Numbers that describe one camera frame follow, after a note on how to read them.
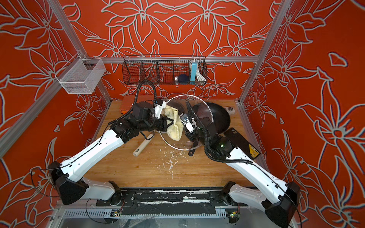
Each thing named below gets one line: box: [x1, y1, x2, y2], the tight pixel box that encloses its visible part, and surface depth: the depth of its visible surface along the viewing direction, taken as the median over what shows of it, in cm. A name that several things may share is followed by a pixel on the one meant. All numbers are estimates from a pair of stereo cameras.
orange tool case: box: [119, 94, 154, 115], surface depth 117 cm
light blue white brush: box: [189, 58, 207, 84], surface depth 92 cm
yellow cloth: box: [161, 105, 184, 142], surface depth 68 cm
